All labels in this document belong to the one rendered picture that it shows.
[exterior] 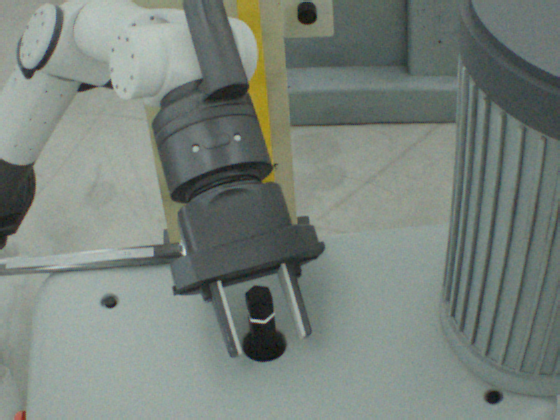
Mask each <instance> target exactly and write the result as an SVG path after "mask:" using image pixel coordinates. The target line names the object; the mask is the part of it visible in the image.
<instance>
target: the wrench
mask: <svg viewBox="0 0 560 420"><path fill-rule="evenodd" d="M184 255H186V253H185V250H184V246H183V243H182V238H181V245H180V243H174V242H173V244H172V243H162V244H153V245H143V246H132V247H123V248H113V249H104V250H85V251H76V252H66V253H58V254H50V253H49V254H40V255H31V256H23V257H18V256H14V257H6V258H0V277H3V276H11V275H28V274H37V273H44V274H45V273H54V272H63V271H71V272H72V271H81V270H90V269H100V268H103V269H109V268H118V267H129V266H138V265H148V264H149V265H158V264H168V263H171V262H172V261H174V260H176V259H178V258H180V257H182V256H184Z"/></svg>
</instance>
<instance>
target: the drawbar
mask: <svg viewBox="0 0 560 420"><path fill-rule="evenodd" d="M245 296H246V304H247V310H248V312H249V314H248V319H249V326H250V334H251V341H252V348H253V356H254V360H255V361H260V362H267V361H272V360H275V359H278V358H279V352H278V342H277V332H276V322H275V315H274V316H273V317H272V318H270V319H269V320H267V321H266V322H265V323H261V322H253V321H251V320H250V318H251V319H257V320H265V319H267V318H268V317H269V316H270V315H271V314H273V313H274V303H273V302H272V296H271V293H270V291H269V288H268V287H266V286H259V285H254V286H253V287H252V288H250V289H249V290H248V291H247V292H246V293H245ZM249 315H250V317H249Z"/></svg>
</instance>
